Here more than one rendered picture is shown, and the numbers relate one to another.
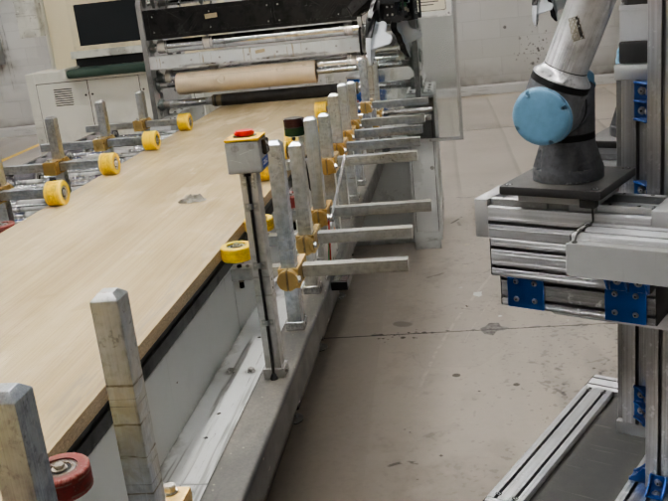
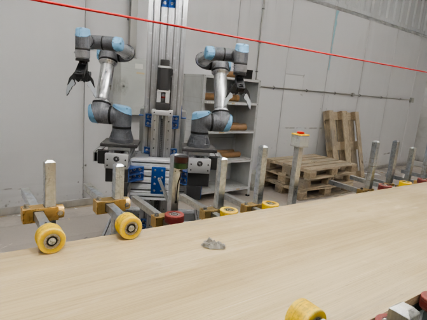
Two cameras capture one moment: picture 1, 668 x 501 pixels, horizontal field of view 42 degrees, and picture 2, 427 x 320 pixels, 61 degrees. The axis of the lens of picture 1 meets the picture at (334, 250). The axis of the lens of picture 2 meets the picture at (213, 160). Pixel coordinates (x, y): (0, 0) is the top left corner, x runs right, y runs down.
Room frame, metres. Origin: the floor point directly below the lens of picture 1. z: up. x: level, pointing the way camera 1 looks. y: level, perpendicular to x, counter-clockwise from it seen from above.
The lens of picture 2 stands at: (3.42, 1.22, 1.44)
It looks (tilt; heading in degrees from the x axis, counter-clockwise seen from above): 11 degrees down; 225
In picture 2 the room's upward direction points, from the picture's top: 5 degrees clockwise
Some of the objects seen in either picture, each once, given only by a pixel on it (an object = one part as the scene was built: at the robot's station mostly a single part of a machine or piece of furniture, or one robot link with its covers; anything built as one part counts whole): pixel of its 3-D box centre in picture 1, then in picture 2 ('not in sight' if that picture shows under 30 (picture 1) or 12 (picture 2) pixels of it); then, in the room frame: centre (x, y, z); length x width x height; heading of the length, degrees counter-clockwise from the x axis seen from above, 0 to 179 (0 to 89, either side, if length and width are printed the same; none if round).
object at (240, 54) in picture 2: not in sight; (241, 54); (1.87, -0.18, 1.62); 0.09 x 0.08 x 0.11; 59
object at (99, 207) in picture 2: (329, 163); (112, 204); (2.72, -0.02, 0.95); 0.13 x 0.06 x 0.05; 171
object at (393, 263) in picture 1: (318, 268); (243, 204); (1.99, 0.04, 0.83); 0.43 x 0.03 x 0.04; 81
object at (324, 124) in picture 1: (331, 187); (117, 221); (2.70, -0.01, 0.87); 0.03 x 0.03 x 0.48; 81
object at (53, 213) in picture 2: (339, 147); (42, 213); (2.97, -0.06, 0.95); 0.13 x 0.06 x 0.05; 171
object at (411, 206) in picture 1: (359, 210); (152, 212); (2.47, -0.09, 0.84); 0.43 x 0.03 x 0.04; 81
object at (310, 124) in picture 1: (318, 198); (172, 207); (2.45, 0.03, 0.90); 0.03 x 0.03 x 0.48; 81
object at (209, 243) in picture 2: (192, 197); (213, 242); (2.58, 0.42, 0.91); 0.09 x 0.07 x 0.02; 108
